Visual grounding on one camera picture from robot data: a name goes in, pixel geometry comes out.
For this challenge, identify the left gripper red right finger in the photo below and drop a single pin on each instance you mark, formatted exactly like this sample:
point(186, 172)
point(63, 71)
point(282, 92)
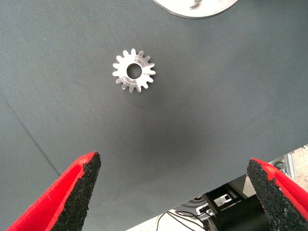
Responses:
point(284, 207)

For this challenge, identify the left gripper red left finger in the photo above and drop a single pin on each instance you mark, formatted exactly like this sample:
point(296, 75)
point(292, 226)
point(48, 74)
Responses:
point(60, 209)

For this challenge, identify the small steel planetary gear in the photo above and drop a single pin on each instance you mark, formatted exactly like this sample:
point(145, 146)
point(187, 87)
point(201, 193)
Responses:
point(122, 72)

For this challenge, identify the round metal carrier plate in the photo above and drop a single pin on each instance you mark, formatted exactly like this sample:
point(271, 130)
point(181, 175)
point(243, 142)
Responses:
point(211, 9)

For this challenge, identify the aluminium profile bar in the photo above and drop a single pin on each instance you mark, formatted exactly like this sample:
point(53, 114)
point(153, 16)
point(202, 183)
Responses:
point(288, 166)

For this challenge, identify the grey flat panel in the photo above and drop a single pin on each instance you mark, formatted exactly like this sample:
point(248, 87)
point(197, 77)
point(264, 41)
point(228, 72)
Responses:
point(240, 186)

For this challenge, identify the dark grey table cloth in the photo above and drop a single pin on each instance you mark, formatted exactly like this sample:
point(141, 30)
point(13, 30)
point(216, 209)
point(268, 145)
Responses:
point(192, 108)

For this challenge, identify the black metal frame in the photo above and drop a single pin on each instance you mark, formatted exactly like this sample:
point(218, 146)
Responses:
point(235, 216)

